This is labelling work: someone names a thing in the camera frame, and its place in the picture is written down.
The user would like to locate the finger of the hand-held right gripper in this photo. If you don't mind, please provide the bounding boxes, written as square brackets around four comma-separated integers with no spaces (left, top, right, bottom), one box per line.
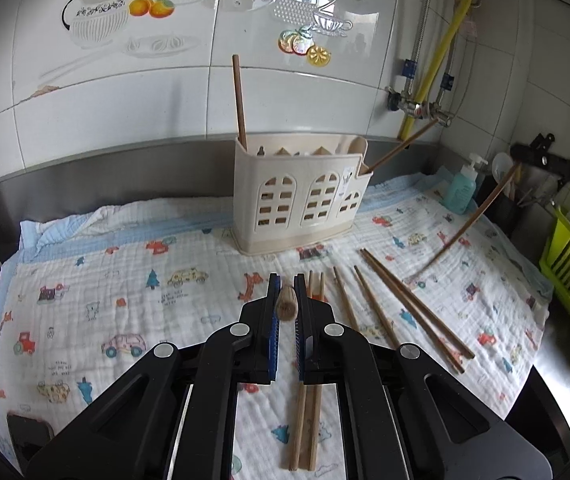
[510,144,570,178]

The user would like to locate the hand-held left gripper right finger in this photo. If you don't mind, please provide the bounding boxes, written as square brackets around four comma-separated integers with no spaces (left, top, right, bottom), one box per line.
[293,274,552,480]

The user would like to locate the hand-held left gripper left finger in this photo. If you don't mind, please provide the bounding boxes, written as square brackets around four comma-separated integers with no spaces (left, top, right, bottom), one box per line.
[25,272,282,480]

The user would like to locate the cream plastic chopstick holder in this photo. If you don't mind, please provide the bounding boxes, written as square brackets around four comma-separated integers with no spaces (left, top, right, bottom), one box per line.
[230,132,375,256]

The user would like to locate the white plastic spoon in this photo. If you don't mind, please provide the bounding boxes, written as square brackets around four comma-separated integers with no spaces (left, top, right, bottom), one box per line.
[492,152,516,181]

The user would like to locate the black knife block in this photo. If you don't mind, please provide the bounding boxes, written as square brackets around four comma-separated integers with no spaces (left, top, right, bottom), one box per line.
[478,172,561,261]

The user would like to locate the green plastic dish rack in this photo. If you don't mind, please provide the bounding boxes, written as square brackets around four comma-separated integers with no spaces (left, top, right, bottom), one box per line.
[539,205,570,366]

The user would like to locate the teal soap pump bottle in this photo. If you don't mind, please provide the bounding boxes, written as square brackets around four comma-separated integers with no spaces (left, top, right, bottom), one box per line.
[442,154,488,215]

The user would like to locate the white cartoon print blanket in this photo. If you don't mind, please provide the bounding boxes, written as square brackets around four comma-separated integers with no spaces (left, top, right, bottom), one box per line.
[0,172,553,480]

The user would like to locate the braided metal hose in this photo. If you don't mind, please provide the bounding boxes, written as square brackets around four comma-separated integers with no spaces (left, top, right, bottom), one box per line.
[407,0,436,76]
[438,30,461,116]

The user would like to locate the yellow gas hose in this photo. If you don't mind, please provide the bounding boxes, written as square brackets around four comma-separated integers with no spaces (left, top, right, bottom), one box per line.
[399,0,478,143]

